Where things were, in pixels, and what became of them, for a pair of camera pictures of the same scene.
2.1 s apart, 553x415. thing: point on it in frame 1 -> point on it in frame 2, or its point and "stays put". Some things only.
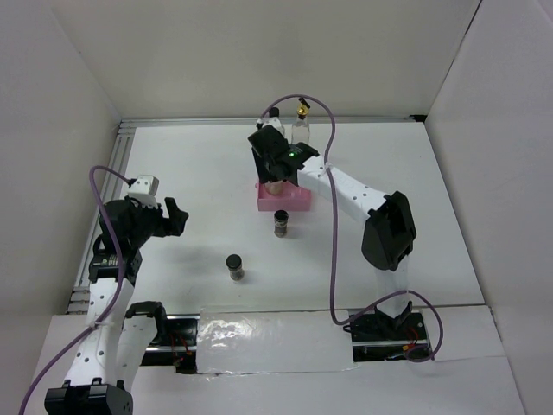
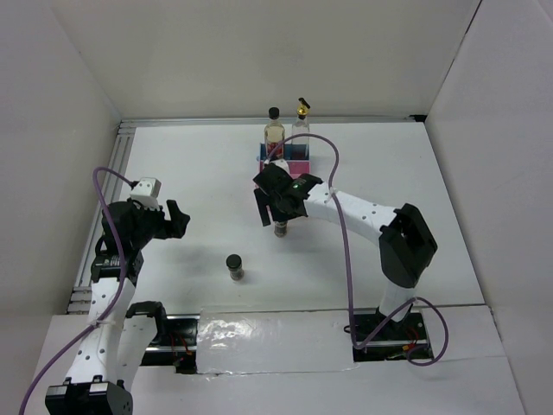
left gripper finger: [177, 221] stays put
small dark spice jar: [281, 218] stays put
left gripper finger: [174, 213] stays put
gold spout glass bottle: [301, 129] stays put
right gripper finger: [265, 151] -> [261, 199]
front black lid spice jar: [234, 264] stays put
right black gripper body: [263, 167] -> [278, 213]
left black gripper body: [149, 221] stays put
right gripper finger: [290, 175] -> [299, 209]
